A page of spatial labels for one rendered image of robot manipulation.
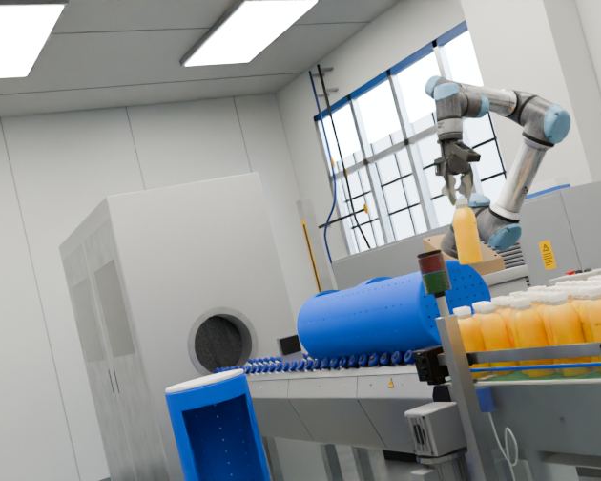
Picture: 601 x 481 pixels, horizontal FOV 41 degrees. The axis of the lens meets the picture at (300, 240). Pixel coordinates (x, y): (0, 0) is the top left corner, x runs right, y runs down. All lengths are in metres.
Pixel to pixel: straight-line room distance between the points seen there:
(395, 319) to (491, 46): 3.40
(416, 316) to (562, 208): 1.78
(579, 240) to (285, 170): 4.73
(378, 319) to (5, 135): 5.34
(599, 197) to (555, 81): 1.23
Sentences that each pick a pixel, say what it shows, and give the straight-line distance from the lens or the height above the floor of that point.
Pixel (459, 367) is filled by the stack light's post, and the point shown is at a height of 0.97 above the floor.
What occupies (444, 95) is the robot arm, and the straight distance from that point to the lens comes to 2.46.
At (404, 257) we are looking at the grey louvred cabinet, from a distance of 5.06.
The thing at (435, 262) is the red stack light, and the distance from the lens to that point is 1.95.
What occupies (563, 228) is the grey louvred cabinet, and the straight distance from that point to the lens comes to 4.13.
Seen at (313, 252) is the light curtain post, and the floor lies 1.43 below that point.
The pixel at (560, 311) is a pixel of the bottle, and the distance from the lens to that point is 1.96.
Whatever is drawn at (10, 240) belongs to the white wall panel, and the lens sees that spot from 7.30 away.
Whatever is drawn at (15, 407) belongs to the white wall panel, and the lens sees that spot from 7.18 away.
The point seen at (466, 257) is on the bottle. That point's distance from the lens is 2.39.
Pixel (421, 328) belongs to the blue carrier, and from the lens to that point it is 2.48.
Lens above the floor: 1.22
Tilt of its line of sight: 4 degrees up
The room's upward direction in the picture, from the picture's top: 14 degrees counter-clockwise
